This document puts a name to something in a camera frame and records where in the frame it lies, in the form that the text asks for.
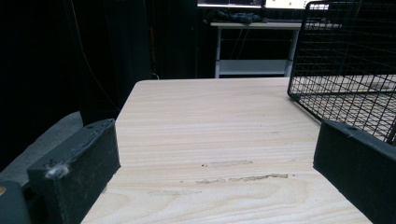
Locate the dark cloth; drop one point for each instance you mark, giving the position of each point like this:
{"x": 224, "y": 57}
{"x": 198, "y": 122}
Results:
{"x": 235, "y": 16}

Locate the white desk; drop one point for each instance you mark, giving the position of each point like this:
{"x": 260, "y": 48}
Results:
{"x": 253, "y": 46}

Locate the black curtain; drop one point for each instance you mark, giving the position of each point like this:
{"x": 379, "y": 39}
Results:
{"x": 77, "y": 53}

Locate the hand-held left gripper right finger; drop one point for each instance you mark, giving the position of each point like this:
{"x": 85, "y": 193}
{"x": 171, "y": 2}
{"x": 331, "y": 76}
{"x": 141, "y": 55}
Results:
{"x": 358, "y": 165}

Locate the computer monitor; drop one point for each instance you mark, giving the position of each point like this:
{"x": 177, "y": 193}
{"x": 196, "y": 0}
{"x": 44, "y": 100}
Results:
{"x": 288, "y": 3}
{"x": 229, "y": 3}

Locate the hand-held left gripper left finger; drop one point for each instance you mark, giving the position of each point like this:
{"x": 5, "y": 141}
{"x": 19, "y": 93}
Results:
{"x": 77, "y": 168}

